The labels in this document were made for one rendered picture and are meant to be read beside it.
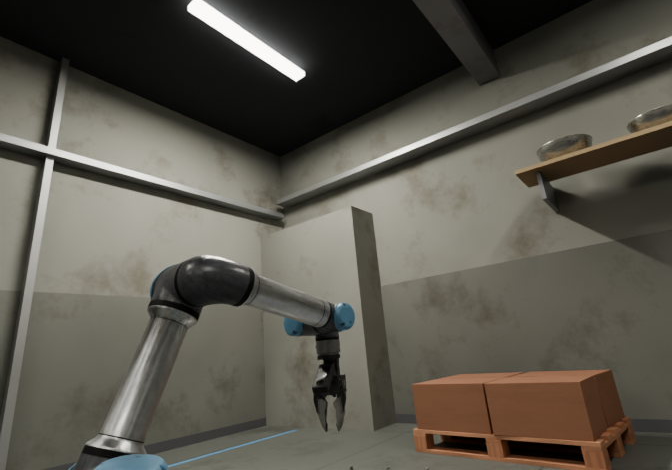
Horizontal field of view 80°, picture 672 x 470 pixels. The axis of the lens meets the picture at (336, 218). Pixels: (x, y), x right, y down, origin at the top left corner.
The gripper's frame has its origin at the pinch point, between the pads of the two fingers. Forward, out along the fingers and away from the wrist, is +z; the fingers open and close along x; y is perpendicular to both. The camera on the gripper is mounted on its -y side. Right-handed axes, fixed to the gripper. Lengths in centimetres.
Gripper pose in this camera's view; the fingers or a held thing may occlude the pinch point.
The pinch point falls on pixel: (331, 426)
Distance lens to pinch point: 132.1
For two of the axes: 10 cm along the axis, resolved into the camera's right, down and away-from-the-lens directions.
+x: -9.6, 1.7, 2.4
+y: 2.8, 2.9, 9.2
